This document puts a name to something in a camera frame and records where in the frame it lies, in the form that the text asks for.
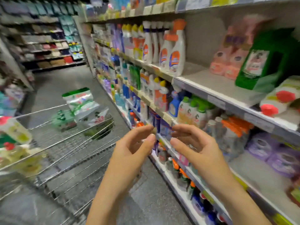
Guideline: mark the person's left hand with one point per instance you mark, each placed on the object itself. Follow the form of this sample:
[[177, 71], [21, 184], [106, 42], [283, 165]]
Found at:
[[126, 161]]

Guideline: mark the person's right hand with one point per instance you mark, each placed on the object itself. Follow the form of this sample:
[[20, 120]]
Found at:
[[206, 159]]

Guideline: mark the cluster of orange trigger sprayers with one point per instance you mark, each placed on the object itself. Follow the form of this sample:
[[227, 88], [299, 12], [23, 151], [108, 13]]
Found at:
[[176, 168]]

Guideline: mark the row of white green-capped bottles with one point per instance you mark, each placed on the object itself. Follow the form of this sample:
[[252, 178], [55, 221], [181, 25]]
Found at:
[[197, 112]]

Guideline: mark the large green white cleaner pouch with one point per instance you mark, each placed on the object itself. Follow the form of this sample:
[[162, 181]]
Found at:
[[93, 123], [80, 101]]

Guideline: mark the purple yellow-banded cleaner bottle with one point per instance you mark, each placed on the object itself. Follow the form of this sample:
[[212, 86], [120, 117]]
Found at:
[[262, 147], [283, 162]]

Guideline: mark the blue spray bottle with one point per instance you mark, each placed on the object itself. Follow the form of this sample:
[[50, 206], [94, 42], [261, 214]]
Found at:
[[176, 104]]

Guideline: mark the cluster of blue cleaner bottles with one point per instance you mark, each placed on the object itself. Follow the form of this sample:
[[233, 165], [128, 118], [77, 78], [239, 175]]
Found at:
[[130, 98]]

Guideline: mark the yellow-capped pink-label cleaner bottle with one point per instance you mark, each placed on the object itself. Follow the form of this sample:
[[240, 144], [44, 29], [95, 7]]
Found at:
[[156, 91], [163, 98]]

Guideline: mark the pack of green small bottles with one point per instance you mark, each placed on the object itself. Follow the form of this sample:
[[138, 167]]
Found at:
[[64, 120]]

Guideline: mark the clear-wrapped white bottle pack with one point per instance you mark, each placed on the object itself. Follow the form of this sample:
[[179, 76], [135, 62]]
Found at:
[[146, 82]]

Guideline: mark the cluster of green cleaner bottles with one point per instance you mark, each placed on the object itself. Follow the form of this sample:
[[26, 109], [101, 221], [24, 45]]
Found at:
[[134, 77]]

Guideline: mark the slim white red-capped bottle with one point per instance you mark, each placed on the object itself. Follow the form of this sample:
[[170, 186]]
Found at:
[[281, 98]]

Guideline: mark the cluster of yellow red-capped bottles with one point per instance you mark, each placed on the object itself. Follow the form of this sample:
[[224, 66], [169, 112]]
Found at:
[[21, 159]]

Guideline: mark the pink twin spray bottle pack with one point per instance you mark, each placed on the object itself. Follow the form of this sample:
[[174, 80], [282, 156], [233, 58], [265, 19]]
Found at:
[[232, 56]]

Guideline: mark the white orange-trigger spray bottle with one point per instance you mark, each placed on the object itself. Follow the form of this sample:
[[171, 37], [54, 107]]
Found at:
[[166, 56], [177, 53]]

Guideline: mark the green capped cleaner bottle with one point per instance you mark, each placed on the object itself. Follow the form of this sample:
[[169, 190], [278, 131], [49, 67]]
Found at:
[[265, 63]]

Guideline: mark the white red-capped cleaner bottle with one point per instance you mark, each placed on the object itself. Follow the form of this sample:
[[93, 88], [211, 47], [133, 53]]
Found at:
[[16, 129]]

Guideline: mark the white orange spray bottles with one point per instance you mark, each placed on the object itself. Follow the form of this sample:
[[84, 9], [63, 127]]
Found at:
[[150, 44]]

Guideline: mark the row of yellow-capped cleaner bottles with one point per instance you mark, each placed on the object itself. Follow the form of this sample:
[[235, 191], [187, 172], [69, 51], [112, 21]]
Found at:
[[132, 42]]

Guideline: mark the row of purple cleaner bottles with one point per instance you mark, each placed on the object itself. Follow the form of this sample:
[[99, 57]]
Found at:
[[116, 38]]

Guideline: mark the person's right forearm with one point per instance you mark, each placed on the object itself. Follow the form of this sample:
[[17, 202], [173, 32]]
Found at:
[[243, 208]]

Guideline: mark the person's left forearm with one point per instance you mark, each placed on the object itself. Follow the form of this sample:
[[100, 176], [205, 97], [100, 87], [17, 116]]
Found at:
[[110, 208]]

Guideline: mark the grey shopping cart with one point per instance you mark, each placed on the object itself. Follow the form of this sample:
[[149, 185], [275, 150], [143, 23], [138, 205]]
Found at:
[[70, 161]]

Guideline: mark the store shelving with refill pouches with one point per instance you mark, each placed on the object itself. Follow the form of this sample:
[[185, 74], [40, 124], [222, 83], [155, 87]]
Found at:
[[11, 77]]

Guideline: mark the distant store shelving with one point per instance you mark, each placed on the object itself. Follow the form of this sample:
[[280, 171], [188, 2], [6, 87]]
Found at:
[[42, 35]]

